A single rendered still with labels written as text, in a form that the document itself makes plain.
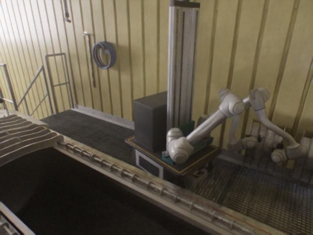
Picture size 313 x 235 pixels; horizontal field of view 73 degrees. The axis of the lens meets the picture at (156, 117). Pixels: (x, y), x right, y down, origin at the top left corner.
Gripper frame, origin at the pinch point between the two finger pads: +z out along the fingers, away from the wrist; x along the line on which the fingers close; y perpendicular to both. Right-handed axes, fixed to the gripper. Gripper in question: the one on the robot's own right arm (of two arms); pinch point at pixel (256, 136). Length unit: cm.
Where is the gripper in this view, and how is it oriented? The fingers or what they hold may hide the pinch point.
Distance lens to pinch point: 257.5
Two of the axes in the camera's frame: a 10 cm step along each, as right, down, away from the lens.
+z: 5.5, -1.2, 8.3
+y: 1.3, -9.7, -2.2
